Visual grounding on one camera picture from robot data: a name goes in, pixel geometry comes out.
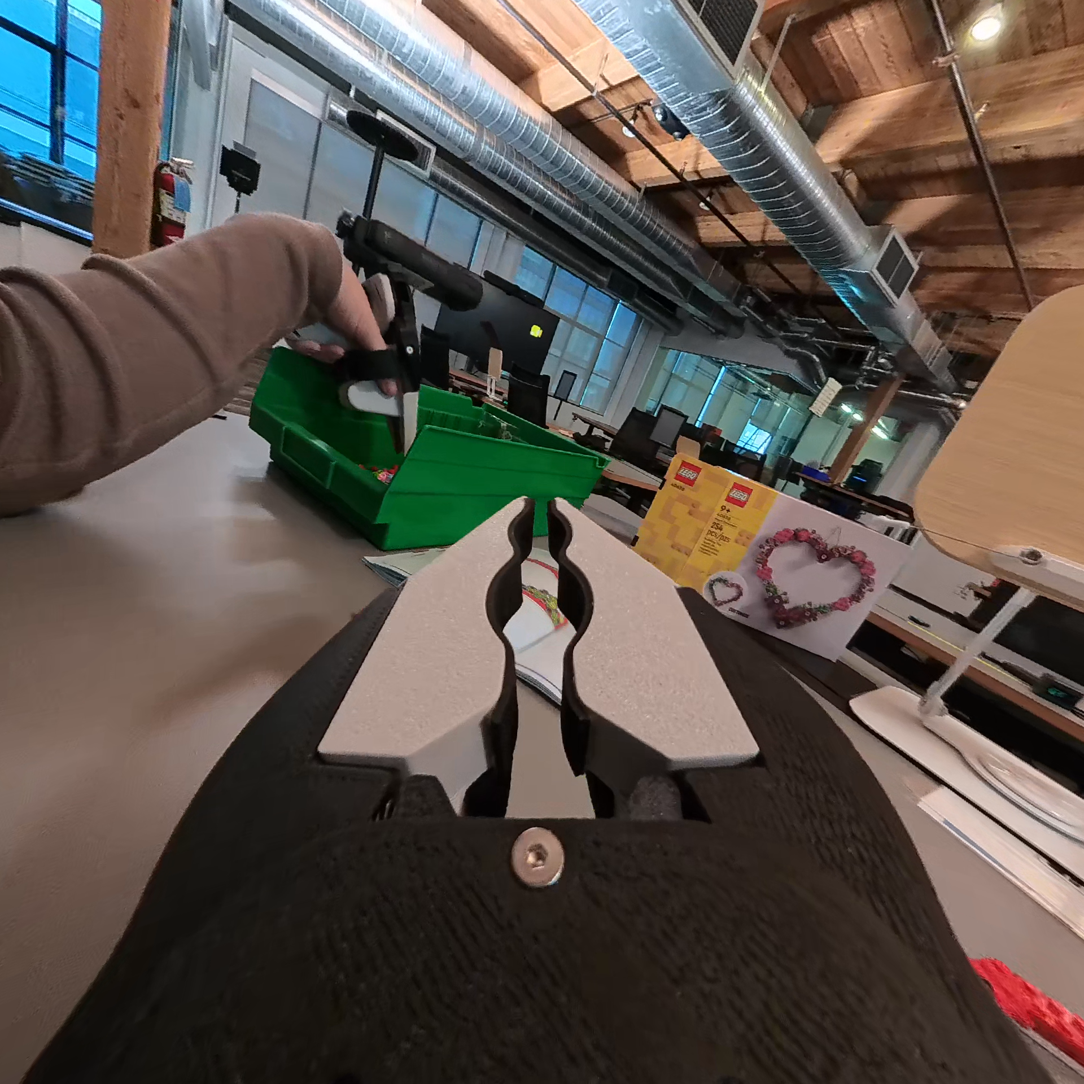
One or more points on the person's left forearm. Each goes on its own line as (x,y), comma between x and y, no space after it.
(144,356)

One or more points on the lego set box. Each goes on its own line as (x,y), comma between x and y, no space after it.
(762,559)

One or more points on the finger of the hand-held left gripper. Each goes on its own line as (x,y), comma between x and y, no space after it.
(408,422)

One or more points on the white paper sheet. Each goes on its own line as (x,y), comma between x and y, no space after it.
(999,847)

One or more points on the red fire extinguisher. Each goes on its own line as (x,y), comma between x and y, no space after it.
(169,203)

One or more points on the green plastic bin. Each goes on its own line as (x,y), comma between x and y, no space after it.
(474,487)

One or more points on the lego instruction booklet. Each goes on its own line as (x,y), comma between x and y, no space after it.
(538,631)

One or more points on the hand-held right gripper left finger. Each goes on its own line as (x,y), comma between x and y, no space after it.
(423,669)

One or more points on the white desk lamp wooden shade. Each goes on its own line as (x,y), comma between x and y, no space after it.
(1008,457)

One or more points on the large silver ventilation duct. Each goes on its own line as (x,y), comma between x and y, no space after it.
(787,169)

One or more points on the pile of lego pieces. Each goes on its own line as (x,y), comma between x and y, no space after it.
(381,474)

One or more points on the large black monitor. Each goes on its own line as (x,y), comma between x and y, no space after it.
(500,330)

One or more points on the black tripod light stand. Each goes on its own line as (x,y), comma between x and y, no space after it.
(240,169)

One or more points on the slim silver ventilation duct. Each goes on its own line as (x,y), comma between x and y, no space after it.
(474,135)

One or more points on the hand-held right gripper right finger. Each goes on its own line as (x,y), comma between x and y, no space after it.
(652,677)

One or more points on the red mesh bag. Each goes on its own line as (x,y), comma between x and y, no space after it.
(1037,1008)

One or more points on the small digital clock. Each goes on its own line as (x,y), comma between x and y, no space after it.
(1058,690)

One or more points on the wooden pillar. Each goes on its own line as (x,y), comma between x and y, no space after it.
(131,127)

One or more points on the person's left hand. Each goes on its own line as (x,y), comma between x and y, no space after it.
(356,313)

